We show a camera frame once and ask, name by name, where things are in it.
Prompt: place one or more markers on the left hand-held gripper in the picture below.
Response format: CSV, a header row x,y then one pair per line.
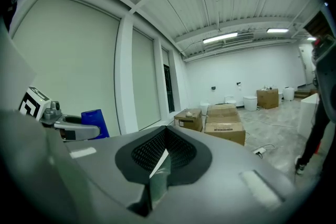
x,y
32,102

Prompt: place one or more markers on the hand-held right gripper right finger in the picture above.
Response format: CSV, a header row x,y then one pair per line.
x,y
223,181

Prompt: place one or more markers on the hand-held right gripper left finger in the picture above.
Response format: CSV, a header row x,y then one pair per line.
x,y
86,178

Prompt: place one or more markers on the blue object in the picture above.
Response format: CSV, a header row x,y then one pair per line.
x,y
93,118

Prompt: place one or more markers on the white power strip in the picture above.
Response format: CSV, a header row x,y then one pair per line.
x,y
259,150

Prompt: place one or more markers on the brown cardboard box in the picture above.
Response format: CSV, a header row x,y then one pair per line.
x,y
187,122
267,98
223,112
225,132

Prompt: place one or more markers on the wide white roller blind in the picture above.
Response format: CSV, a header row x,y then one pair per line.
x,y
68,68

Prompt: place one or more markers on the small white object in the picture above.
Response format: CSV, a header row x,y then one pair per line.
x,y
188,113

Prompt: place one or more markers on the dark window pane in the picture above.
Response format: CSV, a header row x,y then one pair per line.
x,y
169,89

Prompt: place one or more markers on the white block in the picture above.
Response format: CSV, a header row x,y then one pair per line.
x,y
308,115

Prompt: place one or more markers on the white round tub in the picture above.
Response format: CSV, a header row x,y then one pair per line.
x,y
288,94

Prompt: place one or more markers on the white door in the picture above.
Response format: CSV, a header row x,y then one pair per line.
x,y
306,65

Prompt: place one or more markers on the ceiling tube light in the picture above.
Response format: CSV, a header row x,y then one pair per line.
x,y
312,38
220,37
277,30

